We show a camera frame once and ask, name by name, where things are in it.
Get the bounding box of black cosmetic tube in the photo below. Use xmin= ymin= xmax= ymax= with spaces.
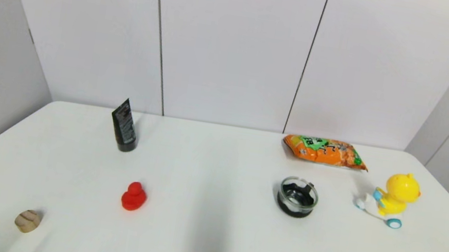
xmin=106 ymin=96 xmax=144 ymax=154

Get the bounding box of red rubber duck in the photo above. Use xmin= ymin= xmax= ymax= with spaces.
xmin=120 ymin=180 xmax=149 ymax=213

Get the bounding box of yellow duck scooter toy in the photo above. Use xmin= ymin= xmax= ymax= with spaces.
xmin=352 ymin=166 xmax=425 ymax=232

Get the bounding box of glass cup with black base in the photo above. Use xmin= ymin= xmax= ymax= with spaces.
xmin=274 ymin=174 xmax=322 ymax=221

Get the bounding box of orange snack bag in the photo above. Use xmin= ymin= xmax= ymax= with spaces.
xmin=280 ymin=132 xmax=372 ymax=173

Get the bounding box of beige striped stone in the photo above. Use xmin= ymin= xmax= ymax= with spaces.
xmin=13 ymin=208 xmax=44 ymax=236

